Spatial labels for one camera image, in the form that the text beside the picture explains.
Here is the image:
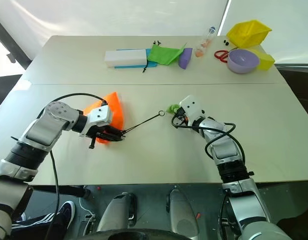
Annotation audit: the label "white rectangular box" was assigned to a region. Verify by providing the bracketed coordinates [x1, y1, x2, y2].
[104, 48, 148, 68]

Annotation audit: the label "yellow plastic bin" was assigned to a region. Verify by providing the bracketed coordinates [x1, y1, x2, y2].
[226, 19, 273, 49]

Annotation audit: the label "yellow sponge block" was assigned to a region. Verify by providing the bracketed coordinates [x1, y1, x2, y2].
[250, 48, 277, 72]

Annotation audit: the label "orange fleece drawstring bag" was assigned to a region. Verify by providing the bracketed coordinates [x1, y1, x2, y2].
[82, 91, 125, 146]

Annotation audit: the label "black drawstring cord with toggle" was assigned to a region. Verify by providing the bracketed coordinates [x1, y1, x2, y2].
[120, 110, 166, 135]

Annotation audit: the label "black diagonal frame beam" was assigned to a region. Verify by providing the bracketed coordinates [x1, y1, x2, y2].
[0, 14, 32, 71]

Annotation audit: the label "purple plastic bowl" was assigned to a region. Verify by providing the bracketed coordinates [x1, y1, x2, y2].
[227, 48, 261, 75]

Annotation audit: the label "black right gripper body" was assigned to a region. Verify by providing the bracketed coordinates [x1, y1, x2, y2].
[171, 106, 192, 128]

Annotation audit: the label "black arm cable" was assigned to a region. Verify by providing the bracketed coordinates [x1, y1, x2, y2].
[36, 92, 108, 240]
[171, 115, 247, 176]

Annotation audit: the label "purple sponge block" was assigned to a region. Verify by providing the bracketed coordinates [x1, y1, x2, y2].
[178, 47, 194, 70]

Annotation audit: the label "thin white cable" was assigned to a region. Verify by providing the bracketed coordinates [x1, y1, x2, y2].
[78, 196, 95, 219]

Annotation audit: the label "black shoulder cable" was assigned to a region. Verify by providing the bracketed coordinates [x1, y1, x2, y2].
[218, 190, 235, 232]

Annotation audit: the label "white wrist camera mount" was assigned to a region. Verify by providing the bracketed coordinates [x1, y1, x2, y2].
[178, 94, 206, 126]
[86, 104, 115, 134]

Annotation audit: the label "blue flat tray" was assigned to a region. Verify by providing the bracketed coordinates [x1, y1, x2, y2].
[113, 47, 158, 70]

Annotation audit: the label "dark blue sneaker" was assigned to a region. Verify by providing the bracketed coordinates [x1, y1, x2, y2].
[55, 200, 77, 227]

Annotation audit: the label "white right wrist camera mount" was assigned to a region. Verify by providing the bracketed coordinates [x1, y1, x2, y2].
[178, 94, 206, 126]

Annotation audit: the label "clear plastic bottle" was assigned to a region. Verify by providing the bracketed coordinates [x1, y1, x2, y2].
[194, 25, 217, 58]

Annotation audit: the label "black pipe under table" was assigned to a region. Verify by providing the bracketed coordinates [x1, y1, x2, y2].
[33, 184, 91, 200]

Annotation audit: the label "small green object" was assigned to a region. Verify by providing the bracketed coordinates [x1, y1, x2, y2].
[166, 103, 182, 115]

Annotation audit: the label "black striped trouser leg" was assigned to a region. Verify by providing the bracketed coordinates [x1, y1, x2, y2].
[10, 214, 67, 240]

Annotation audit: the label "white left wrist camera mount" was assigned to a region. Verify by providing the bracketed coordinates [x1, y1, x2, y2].
[86, 104, 115, 134]

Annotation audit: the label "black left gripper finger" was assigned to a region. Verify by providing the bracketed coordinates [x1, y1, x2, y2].
[105, 125, 125, 137]
[95, 132, 124, 143]

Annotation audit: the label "red handled scissors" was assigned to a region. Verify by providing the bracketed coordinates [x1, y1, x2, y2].
[214, 46, 239, 62]

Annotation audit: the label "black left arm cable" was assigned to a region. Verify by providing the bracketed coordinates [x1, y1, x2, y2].
[36, 92, 108, 240]

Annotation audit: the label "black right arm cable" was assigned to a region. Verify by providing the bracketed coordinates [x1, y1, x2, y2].
[171, 115, 247, 176]

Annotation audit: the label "silver rounded robot leg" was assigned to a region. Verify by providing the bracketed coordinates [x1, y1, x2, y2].
[165, 188, 200, 239]
[95, 192, 138, 234]

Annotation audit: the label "green drawstring bag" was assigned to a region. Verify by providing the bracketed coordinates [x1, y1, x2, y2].
[146, 42, 188, 67]

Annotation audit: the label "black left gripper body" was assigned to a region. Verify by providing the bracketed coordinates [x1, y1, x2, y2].
[88, 124, 113, 150]

